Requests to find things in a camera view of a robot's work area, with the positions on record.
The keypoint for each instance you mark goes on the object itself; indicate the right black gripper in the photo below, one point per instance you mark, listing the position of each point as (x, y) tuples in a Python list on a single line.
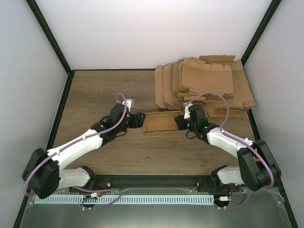
[(180, 125)]

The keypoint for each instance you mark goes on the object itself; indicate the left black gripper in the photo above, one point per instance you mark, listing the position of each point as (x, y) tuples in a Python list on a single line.
[(137, 121)]

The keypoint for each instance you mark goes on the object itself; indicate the brown cardboard box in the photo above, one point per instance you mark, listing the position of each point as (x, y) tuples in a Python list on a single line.
[(160, 122)]

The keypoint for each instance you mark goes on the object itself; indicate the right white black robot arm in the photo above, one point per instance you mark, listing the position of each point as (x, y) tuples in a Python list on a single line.
[(257, 167)]

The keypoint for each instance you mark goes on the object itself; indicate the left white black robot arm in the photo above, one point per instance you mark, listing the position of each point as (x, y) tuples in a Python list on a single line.
[(46, 171)]

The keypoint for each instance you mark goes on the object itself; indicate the stack of flat cardboard blanks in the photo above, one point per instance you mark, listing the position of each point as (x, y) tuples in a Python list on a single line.
[(217, 83)]

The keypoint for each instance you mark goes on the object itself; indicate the clear plastic sheet cover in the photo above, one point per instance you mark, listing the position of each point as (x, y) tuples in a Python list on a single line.
[(262, 209)]

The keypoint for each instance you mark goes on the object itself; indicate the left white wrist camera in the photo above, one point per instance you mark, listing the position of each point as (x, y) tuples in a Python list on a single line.
[(129, 103)]

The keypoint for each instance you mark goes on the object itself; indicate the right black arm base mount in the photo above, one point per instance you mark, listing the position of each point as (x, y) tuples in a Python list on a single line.
[(210, 184)]

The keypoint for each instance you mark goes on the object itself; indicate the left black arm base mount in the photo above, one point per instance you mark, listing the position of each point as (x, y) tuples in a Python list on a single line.
[(101, 186)]

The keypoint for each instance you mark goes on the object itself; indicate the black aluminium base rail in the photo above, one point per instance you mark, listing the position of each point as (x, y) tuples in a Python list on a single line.
[(152, 180)]

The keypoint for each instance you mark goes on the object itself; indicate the light blue slotted cable duct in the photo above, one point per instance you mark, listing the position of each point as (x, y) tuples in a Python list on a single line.
[(130, 200)]

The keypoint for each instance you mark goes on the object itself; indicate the black frame post right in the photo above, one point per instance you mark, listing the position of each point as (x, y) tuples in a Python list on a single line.
[(274, 4)]

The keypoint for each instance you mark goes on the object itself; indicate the black frame post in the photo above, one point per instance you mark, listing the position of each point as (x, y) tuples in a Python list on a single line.
[(274, 4), (48, 33)]

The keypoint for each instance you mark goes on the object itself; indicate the black frame post left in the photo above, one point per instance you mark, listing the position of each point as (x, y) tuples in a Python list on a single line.
[(48, 33)]

